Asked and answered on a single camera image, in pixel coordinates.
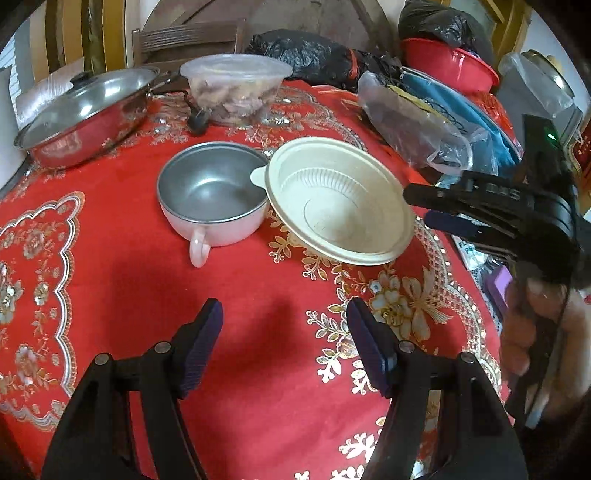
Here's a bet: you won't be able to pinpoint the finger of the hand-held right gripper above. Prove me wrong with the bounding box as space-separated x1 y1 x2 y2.
403 171 532 217
424 210 522 252

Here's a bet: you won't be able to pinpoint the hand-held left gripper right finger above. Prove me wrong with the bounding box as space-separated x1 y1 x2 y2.
346 298 529 480

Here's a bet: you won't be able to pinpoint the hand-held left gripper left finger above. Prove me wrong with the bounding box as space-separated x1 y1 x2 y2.
41 298 225 480

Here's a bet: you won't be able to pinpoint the cream plastic bowl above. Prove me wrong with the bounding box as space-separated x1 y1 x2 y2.
250 136 416 266

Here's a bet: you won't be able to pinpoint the metal bowl with pink handle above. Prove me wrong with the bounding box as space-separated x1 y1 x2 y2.
156 141 271 268

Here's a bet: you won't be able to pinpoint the person's right hand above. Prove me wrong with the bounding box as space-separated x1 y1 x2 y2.
501 277 591 421

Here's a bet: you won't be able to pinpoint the red and gold box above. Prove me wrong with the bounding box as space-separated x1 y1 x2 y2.
568 134 591 185

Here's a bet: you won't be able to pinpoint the clear plastic bag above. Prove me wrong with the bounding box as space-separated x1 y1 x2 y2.
358 69 474 174

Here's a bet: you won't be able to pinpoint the small purple box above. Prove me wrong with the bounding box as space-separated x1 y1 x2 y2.
489 268 513 301

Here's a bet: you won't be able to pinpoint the blue plastic bag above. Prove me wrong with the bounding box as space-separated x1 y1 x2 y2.
402 69 525 171

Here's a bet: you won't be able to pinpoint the red floral tablecloth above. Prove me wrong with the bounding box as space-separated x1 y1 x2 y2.
0 83 513 480

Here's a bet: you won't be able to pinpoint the red plastic basin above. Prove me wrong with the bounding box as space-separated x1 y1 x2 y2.
399 38 500 93

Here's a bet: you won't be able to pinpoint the black plastic bag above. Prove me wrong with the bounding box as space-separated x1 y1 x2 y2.
398 0 483 51
245 28 402 90

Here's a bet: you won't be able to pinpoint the clear plastic food container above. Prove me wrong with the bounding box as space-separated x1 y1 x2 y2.
179 54 294 125

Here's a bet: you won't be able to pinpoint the stainless steel pot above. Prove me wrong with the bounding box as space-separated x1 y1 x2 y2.
14 74 171 169

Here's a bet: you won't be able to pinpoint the wooden folding chair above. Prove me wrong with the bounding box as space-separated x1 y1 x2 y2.
131 18 247 70

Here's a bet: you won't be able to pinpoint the silvery white wrapped roll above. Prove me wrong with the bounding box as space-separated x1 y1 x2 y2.
16 74 70 121

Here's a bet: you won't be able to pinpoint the white electric kettle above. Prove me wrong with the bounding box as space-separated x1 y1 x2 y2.
0 67 24 185

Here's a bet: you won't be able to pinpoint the leaning wooden frames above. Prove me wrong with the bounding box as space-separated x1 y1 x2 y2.
28 0 127 79

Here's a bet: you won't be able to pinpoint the black power cord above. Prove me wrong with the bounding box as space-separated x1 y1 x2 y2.
182 92 213 137

